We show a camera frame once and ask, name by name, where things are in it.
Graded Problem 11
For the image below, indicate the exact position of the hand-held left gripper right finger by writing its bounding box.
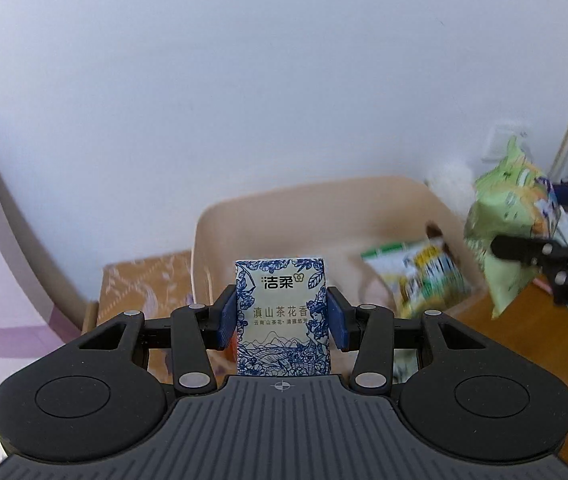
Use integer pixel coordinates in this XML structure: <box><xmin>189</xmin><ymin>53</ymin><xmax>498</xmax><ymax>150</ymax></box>
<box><xmin>326</xmin><ymin>286</ymin><xmax>488</xmax><ymax>394</ymax></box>

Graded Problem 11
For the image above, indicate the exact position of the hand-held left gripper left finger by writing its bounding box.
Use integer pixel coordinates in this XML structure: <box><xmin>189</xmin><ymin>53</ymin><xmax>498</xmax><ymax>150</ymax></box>
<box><xmin>78</xmin><ymin>284</ymin><xmax>239</xmax><ymax>395</ymax></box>

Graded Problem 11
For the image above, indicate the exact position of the light green snack packet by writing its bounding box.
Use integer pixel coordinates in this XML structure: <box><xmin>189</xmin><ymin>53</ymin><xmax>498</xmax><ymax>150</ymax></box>
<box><xmin>464</xmin><ymin>136</ymin><xmax>563</xmax><ymax>319</ymax></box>

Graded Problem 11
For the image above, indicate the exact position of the blue white tissue pack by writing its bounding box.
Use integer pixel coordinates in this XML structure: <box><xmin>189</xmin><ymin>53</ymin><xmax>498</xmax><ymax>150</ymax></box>
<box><xmin>235</xmin><ymin>257</ymin><xmax>333</xmax><ymax>377</ymax></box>

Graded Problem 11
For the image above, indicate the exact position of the beige storage bin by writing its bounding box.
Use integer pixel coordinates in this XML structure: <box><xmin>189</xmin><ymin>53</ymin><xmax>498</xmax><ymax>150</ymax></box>
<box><xmin>190</xmin><ymin>176</ymin><xmax>491</xmax><ymax>376</ymax></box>

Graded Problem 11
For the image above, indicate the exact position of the floral patterned mat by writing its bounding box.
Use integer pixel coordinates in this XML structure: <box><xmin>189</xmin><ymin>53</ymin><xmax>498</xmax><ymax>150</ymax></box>
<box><xmin>82</xmin><ymin>251</ymin><xmax>195</xmax><ymax>379</ymax></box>

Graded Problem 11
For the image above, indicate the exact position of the wooden desk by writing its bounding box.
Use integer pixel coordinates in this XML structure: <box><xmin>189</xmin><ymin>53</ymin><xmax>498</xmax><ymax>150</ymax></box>
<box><xmin>452</xmin><ymin>278</ymin><xmax>568</xmax><ymax>466</ymax></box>

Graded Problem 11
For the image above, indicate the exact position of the green white striped snack packet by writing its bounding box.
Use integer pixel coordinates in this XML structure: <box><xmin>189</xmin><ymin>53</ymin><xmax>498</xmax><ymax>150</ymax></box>
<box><xmin>362</xmin><ymin>238</ymin><xmax>471</xmax><ymax>319</ymax></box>

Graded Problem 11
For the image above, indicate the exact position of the pale pink board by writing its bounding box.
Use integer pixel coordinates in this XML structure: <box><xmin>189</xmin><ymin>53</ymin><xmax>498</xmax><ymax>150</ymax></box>
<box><xmin>0</xmin><ymin>123</ymin><xmax>100</xmax><ymax>466</ymax></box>

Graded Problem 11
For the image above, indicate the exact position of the white wall socket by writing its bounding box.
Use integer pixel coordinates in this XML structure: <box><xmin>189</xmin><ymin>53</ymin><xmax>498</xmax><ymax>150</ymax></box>
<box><xmin>483</xmin><ymin>119</ymin><xmax>531</xmax><ymax>163</ymax></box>

